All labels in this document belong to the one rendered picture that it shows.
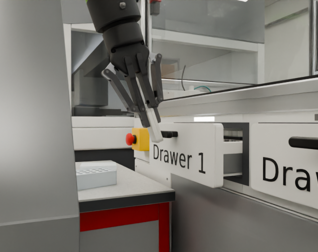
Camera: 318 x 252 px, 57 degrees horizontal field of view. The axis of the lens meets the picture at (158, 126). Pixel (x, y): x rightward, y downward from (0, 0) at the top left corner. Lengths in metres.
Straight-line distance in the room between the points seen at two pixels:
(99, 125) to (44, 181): 1.14
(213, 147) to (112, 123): 0.95
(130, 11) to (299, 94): 0.32
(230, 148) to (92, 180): 0.39
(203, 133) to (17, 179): 0.35
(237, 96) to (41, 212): 0.41
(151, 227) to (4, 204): 0.55
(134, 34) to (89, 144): 0.88
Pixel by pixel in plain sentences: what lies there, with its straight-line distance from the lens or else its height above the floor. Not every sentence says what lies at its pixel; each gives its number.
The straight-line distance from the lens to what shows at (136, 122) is 1.05.
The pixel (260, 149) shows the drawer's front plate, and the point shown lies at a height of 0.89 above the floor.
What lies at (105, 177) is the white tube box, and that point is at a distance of 0.80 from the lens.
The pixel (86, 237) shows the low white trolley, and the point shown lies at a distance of 0.72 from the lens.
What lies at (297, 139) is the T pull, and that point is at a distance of 0.40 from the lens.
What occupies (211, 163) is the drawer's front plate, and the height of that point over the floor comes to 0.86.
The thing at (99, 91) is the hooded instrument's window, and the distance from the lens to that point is 1.41.
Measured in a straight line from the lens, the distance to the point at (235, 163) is 0.55.
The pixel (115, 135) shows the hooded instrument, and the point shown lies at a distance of 1.40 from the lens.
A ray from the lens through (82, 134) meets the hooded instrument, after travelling 1.37.
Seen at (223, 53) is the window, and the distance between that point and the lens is 0.64.
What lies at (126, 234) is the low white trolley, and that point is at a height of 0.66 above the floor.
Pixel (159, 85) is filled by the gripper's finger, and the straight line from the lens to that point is 0.59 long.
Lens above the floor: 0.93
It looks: 1 degrees down
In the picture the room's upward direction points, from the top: straight up
